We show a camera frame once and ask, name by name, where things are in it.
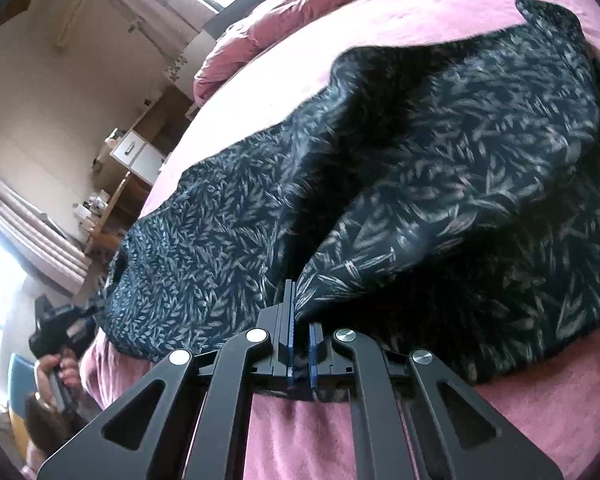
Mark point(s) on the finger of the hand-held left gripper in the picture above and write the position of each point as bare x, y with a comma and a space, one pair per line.
85, 325

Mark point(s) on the blue chair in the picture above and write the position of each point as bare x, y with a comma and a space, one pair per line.
22, 385

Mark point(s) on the dark leaf-print pants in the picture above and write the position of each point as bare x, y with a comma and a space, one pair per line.
430, 160

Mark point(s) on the pink fleece blanket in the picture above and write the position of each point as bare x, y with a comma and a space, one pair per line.
530, 410

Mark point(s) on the person's left forearm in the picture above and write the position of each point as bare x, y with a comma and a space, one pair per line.
50, 430

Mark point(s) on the white drawer cabinet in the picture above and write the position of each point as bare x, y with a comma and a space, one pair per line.
135, 152

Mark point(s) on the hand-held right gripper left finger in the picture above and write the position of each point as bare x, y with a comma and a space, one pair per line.
288, 342

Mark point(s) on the wooden desk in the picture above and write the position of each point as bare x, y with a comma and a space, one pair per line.
115, 205

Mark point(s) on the pink quilted duvet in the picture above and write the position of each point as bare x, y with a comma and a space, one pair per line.
280, 25

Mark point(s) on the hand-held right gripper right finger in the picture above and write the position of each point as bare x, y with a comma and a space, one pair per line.
313, 357

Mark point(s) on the person's left hand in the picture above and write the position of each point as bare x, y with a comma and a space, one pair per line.
67, 367

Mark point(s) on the beige pleated curtain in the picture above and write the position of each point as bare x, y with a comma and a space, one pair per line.
35, 235

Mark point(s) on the wooden shelf cabinet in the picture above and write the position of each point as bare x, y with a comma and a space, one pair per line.
165, 120

